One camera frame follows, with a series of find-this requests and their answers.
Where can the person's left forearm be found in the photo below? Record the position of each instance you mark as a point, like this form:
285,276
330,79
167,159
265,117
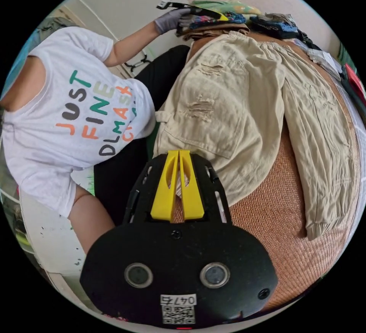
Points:
131,42

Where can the person's body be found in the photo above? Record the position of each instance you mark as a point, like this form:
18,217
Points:
65,104

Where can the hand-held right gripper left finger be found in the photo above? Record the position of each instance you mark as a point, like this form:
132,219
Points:
163,195

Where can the person's left hand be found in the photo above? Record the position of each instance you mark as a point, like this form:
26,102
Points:
168,21

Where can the beige pants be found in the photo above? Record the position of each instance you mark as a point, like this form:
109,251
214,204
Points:
237,104

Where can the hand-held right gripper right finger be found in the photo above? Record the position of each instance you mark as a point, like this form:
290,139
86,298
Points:
193,201

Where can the pile of clothes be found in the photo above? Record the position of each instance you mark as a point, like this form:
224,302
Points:
228,19

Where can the person's right forearm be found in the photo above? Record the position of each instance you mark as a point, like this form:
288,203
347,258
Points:
91,215

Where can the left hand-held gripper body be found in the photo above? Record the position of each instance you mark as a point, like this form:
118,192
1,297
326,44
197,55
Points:
188,7

